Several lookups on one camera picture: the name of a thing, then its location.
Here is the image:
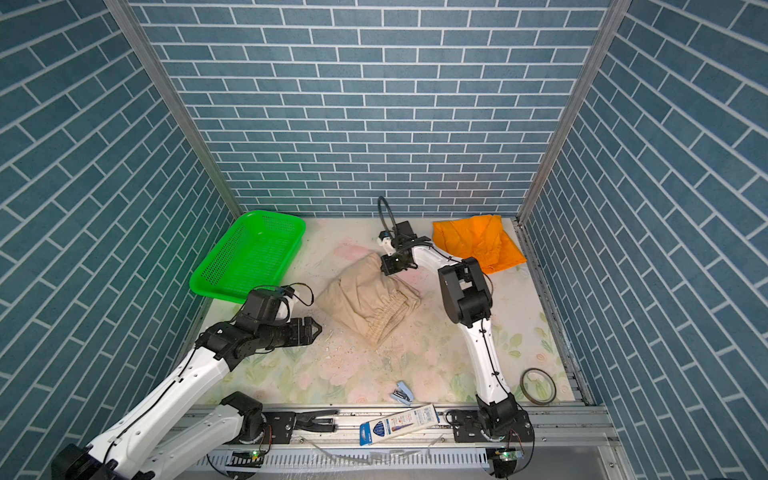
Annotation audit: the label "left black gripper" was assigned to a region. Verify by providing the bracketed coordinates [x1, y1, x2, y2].
[257, 314, 325, 350]

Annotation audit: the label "tape roll ring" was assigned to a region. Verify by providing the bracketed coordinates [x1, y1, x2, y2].
[519, 367, 558, 407]

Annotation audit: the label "right circuit board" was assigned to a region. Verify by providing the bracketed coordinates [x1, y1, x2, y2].
[488, 447, 525, 470]

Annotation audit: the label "left circuit board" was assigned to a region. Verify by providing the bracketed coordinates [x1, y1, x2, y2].
[226, 450, 266, 468]

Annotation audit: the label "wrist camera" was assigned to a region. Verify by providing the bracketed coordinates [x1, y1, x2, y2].
[276, 285, 298, 320]
[377, 232, 396, 255]

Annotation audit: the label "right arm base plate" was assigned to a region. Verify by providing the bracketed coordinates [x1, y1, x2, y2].
[445, 408, 535, 443]

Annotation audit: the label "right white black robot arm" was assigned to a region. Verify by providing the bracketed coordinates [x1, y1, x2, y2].
[378, 221, 535, 442]

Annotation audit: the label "blue white flat box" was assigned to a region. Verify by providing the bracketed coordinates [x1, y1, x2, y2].
[359, 404, 440, 446]

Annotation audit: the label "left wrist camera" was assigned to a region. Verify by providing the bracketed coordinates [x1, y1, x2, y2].
[276, 285, 298, 320]

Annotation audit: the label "circuit board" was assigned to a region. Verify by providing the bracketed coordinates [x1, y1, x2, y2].
[488, 447, 525, 470]
[226, 450, 266, 468]

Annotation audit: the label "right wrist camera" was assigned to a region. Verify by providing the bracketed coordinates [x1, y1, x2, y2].
[377, 232, 396, 255]

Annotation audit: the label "orange shorts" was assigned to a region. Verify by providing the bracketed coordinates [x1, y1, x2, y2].
[432, 215, 526, 274]

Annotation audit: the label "white vented cable duct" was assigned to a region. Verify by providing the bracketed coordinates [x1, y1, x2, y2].
[194, 448, 490, 473]

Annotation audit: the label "aluminium front rail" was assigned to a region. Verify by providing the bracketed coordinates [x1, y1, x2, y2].
[147, 404, 633, 479]

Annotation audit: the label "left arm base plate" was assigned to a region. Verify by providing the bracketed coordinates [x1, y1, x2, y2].
[236, 412, 296, 445]

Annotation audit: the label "beige shorts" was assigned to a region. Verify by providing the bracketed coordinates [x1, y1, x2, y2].
[316, 253, 421, 347]

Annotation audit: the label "green plastic basket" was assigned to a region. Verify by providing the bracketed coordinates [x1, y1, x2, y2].
[189, 211, 306, 303]

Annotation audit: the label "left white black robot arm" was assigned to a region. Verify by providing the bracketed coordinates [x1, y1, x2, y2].
[50, 285, 322, 479]

